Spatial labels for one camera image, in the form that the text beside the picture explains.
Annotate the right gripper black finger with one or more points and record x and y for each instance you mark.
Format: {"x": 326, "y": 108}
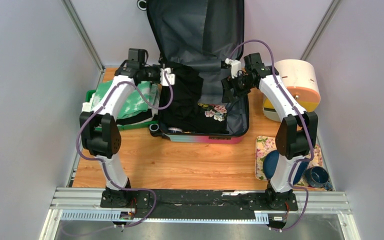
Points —
{"x": 228, "y": 97}
{"x": 227, "y": 84}

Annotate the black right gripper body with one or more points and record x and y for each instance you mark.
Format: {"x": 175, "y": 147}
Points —
{"x": 242, "y": 86}

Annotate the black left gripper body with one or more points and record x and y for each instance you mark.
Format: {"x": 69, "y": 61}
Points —
{"x": 151, "y": 74}

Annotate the green tie-dye garment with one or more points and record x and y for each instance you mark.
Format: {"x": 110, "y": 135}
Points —
{"x": 134, "y": 104}

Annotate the black t-shirt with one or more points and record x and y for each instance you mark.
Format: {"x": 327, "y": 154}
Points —
{"x": 144, "y": 116}

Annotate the black clothing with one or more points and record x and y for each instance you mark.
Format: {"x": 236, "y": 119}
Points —
{"x": 183, "y": 111}

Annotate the green plastic tray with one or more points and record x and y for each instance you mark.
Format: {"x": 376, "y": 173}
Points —
{"x": 129, "y": 127}

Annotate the white cloth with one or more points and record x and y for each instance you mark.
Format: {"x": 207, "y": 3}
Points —
{"x": 89, "y": 105}

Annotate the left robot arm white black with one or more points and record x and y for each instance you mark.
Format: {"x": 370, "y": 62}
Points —
{"x": 99, "y": 133}

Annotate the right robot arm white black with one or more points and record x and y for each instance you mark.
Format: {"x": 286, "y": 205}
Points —
{"x": 297, "y": 133}

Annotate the black floral print garment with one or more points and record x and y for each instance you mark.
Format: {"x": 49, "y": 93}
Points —
{"x": 206, "y": 119}

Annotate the small round tin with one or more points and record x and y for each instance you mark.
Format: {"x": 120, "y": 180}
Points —
{"x": 175, "y": 130}

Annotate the round pastel drawer cabinet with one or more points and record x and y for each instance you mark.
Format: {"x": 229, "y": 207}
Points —
{"x": 293, "y": 85}

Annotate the dark blue plate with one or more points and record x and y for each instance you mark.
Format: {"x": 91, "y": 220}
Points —
{"x": 270, "y": 163}

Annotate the dark blue cup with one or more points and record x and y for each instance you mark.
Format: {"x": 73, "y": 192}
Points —
{"x": 318, "y": 177}

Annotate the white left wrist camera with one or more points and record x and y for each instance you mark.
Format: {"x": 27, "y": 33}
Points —
{"x": 167, "y": 77}

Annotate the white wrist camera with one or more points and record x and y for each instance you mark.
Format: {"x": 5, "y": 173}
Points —
{"x": 235, "y": 67}
{"x": 167, "y": 77}

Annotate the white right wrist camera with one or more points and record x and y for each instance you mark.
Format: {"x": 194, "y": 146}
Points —
{"x": 235, "y": 67}

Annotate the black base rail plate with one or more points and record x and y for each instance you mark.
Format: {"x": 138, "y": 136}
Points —
{"x": 200, "y": 204}

